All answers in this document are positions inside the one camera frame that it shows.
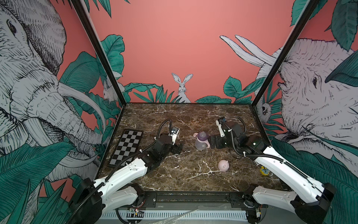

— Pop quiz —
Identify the purple bottle collar with straw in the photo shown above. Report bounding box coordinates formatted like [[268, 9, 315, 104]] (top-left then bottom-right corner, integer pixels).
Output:
[[197, 131, 209, 142]]

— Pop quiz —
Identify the clear plastic baby bottle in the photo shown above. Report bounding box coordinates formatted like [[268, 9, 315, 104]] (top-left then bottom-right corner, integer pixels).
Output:
[[195, 140, 207, 151]]

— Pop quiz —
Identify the pink bottle handle ring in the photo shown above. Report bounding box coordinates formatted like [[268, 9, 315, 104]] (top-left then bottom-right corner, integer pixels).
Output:
[[193, 132, 211, 149]]

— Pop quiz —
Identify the pink bottle cap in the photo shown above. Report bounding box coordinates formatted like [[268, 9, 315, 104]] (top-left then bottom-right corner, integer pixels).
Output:
[[218, 160, 230, 172]]

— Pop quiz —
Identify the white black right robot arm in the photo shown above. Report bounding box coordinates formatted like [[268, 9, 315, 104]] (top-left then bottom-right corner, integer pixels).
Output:
[[208, 133, 337, 224]]

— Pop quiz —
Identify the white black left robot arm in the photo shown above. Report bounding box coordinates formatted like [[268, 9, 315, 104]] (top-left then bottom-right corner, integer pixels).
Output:
[[67, 133, 183, 224]]

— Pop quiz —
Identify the black white checkerboard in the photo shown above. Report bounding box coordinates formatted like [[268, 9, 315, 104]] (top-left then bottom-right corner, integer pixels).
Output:
[[108, 129, 143, 167]]

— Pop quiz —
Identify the small yellow toy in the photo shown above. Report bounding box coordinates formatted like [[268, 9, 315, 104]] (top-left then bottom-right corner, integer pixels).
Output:
[[260, 166, 270, 176]]

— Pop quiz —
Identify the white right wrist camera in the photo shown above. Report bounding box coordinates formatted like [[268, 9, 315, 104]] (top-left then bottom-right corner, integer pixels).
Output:
[[216, 117, 227, 137]]

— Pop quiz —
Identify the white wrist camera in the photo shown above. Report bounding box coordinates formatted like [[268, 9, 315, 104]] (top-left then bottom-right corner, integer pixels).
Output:
[[216, 117, 227, 137], [170, 127, 180, 145]]

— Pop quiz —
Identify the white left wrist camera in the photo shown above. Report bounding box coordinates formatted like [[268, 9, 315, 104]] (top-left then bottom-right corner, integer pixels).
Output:
[[170, 127, 180, 145]]

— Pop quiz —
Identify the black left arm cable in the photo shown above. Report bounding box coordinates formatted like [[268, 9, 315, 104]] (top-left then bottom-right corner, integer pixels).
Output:
[[156, 119, 173, 141]]

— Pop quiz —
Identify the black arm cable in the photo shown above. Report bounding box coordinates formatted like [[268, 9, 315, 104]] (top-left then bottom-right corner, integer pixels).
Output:
[[227, 128, 280, 163], [156, 119, 173, 141]]

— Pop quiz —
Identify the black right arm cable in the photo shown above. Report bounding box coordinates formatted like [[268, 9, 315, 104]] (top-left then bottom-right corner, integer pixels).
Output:
[[227, 128, 280, 163]]

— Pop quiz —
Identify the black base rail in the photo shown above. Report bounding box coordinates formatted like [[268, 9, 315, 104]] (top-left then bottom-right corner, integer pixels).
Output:
[[133, 186, 296, 212]]

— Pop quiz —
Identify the white ribbed cable duct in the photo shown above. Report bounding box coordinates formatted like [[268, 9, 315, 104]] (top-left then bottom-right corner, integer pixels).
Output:
[[118, 210, 248, 222]]

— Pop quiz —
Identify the black enclosure frame post left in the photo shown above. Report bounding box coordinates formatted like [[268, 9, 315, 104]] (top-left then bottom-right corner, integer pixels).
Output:
[[71, 0, 127, 107]]

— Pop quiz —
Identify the black enclosure frame post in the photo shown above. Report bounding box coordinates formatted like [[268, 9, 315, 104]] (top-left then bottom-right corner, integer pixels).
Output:
[[71, 0, 127, 107], [251, 0, 320, 107]]

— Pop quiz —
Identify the black enclosure frame post right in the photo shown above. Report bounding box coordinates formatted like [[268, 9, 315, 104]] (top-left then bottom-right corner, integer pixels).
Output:
[[251, 0, 320, 107]]

